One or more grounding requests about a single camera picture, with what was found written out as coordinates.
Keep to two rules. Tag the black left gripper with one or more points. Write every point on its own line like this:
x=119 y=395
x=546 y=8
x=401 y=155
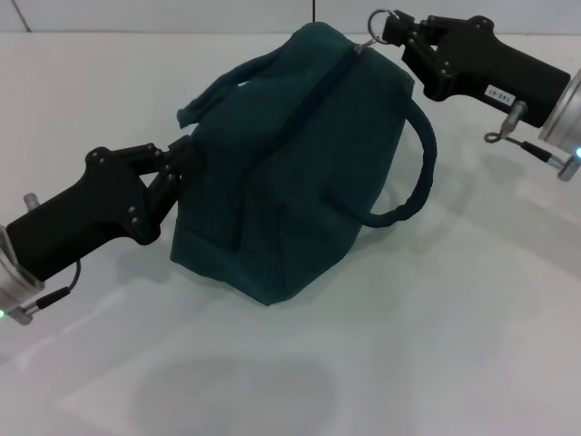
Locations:
x=77 y=218

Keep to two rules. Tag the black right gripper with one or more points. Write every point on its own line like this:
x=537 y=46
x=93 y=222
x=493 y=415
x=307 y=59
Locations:
x=490 y=68

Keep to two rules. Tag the dark teal insulated lunch bag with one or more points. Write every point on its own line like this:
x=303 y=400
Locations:
x=290 y=181

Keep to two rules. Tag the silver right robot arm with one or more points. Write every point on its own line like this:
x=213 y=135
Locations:
x=565 y=113

